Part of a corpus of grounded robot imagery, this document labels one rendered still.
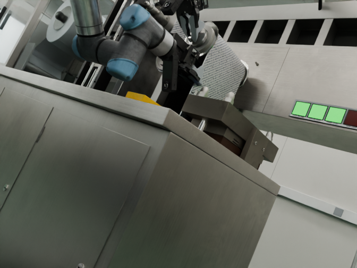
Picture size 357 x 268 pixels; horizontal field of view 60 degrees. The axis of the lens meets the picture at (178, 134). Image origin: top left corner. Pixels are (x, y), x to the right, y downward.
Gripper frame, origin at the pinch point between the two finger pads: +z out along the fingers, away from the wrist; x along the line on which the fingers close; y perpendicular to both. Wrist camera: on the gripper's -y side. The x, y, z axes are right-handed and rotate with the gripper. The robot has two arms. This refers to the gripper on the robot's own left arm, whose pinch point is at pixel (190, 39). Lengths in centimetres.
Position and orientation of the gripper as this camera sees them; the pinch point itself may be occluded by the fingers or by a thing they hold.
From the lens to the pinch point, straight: 112.5
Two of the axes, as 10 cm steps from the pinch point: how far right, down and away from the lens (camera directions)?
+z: 1.8, 8.6, 4.8
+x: -7.0, -2.4, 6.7
